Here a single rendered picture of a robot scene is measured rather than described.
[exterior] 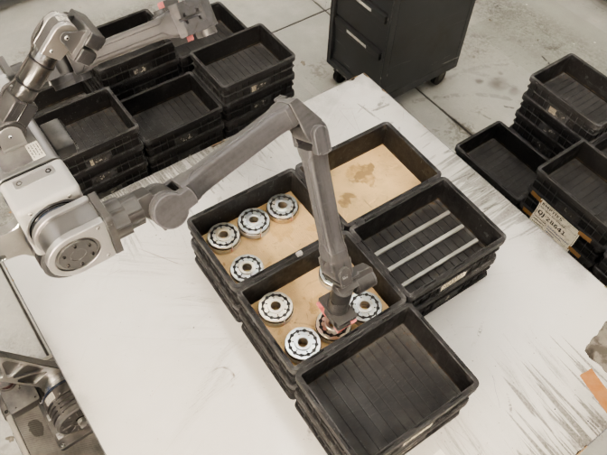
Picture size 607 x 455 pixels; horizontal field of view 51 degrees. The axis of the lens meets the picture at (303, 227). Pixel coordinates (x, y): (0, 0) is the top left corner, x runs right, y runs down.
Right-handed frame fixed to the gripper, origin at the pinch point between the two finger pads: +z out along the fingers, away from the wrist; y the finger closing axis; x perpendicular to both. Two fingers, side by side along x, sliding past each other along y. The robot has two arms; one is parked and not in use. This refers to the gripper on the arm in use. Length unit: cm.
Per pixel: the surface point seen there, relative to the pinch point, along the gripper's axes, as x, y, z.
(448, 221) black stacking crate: -55, 11, 1
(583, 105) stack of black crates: -179, 41, 29
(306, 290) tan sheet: -1.2, 14.8, 4.4
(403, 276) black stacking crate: -29.2, 2.5, 2.7
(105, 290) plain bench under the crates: 48, 56, 21
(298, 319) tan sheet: 6.3, 8.0, 4.7
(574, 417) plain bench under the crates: -48, -58, 13
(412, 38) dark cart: -140, 120, 32
